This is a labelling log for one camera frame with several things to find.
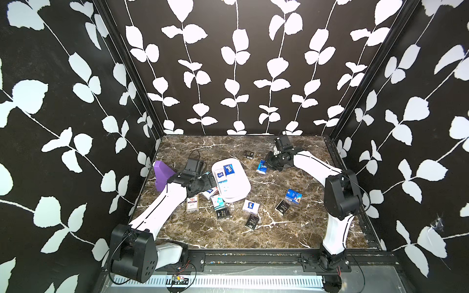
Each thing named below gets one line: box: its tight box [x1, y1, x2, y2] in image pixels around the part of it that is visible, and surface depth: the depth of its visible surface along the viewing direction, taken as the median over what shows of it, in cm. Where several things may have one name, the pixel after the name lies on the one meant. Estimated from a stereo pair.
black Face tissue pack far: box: [242, 150, 255, 160], surface depth 112 cm
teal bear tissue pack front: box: [211, 195, 226, 211], surface depth 90 cm
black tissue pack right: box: [274, 198, 291, 217], surface depth 90 cm
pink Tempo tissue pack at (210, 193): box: [201, 186, 220, 200], surface depth 94 cm
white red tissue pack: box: [186, 192, 200, 212], surface depth 90 cm
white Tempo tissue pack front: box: [242, 199, 261, 215], surface depth 89 cm
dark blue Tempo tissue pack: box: [255, 159, 269, 175], surface depth 95 cm
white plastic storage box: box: [211, 158, 252, 204], surface depth 97 cm
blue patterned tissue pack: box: [285, 188, 303, 205], surface depth 93 cm
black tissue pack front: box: [244, 213, 260, 231], surface depth 85 cm
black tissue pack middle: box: [216, 207, 231, 219], surface depth 87 cm
